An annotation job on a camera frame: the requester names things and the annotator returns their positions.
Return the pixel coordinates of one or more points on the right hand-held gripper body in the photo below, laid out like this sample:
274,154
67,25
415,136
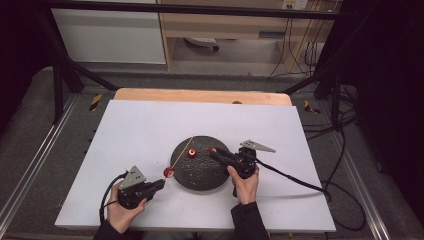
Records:
246,163

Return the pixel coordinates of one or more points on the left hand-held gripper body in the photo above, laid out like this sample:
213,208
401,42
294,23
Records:
131,191

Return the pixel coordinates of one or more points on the black round plate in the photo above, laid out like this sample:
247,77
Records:
200,173

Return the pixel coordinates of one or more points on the thin bamboo skewer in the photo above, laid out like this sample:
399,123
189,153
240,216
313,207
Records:
181,154

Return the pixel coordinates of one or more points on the person's right hand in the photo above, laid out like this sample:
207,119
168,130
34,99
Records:
246,190

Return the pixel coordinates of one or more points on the person's left hand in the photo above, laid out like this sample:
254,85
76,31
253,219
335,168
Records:
121,216

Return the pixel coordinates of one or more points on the white board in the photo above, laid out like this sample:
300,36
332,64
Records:
143,133

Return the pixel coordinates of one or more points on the wooden table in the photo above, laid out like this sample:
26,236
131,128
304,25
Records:
186,96

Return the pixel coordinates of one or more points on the yellow black striped tape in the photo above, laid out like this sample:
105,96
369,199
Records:
310,108
95,102

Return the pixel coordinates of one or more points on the white chair base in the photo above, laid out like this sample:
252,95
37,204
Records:
201,41

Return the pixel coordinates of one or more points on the light wooden desk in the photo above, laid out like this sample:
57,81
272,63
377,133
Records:
213,25

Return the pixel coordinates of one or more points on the white cabinet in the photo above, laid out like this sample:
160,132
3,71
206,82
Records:
110,36

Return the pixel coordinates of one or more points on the aluminium rail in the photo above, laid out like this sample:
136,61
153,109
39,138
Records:
36,156
361,186

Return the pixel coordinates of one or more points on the black metal frame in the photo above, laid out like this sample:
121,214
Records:
200,9

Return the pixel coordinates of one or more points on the white wall socket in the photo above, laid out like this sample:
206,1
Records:
295,4

